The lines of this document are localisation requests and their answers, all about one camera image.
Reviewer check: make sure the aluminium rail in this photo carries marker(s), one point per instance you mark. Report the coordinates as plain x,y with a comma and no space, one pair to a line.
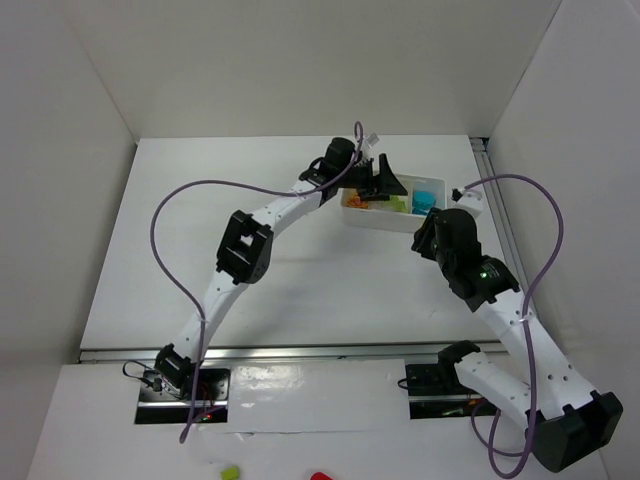
498,209
286,352

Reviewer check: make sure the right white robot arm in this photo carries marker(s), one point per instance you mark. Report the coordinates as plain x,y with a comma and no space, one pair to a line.
563,416

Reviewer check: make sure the orange green lego stack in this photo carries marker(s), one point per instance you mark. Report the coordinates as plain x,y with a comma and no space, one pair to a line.
354,201

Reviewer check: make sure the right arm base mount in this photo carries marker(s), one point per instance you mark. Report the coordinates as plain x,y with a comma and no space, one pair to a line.
431,396

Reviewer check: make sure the aluminium rail front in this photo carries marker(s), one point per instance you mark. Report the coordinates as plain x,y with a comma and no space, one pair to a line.
286,352

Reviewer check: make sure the red object foreground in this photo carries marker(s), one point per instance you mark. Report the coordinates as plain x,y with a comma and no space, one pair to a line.
320,476

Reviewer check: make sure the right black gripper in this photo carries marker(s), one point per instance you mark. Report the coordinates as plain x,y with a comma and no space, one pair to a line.
423,235

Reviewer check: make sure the aluminium rail right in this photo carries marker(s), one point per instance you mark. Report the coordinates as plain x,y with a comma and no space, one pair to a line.
498,209

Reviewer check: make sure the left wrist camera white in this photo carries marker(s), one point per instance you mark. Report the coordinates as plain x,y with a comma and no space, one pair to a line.
371,140

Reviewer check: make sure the lime green lego foreground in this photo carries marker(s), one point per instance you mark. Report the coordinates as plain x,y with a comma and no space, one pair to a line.
230,473

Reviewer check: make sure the teal rounded lego piece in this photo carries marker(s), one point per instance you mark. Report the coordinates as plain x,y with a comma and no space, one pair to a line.
422,202

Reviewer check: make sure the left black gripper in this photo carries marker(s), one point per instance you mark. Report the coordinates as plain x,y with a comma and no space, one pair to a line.
373,177

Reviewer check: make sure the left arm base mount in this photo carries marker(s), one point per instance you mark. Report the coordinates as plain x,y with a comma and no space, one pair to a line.
159,403

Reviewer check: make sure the white divided container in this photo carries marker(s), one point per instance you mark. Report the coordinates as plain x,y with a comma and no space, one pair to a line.
403,214

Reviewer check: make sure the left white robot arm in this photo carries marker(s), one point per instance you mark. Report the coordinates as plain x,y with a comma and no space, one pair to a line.
244,253

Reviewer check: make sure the green lego brick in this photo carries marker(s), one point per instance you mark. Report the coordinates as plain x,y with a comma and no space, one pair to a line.
396,204

